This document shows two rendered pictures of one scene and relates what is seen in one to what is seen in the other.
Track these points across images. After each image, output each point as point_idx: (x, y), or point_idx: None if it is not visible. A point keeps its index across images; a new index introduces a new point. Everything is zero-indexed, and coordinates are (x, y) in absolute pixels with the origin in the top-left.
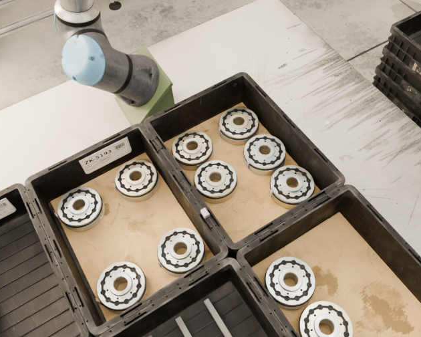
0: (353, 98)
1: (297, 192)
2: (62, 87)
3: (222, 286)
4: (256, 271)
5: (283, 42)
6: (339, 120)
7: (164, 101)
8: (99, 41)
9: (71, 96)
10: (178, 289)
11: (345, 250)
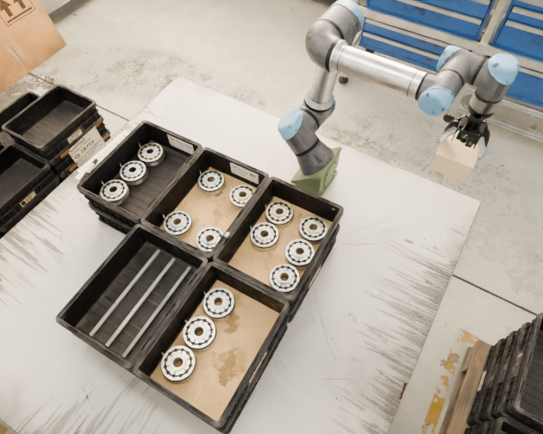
0: (411, 302)
1: (278, 282)
2: None
3: None
4: (219, 284)
5: (433, 232)
6: (383, 300)
7: (313, 183)
8: (306, 122)
9: None
10: (178, 244)
11: (258, 329)
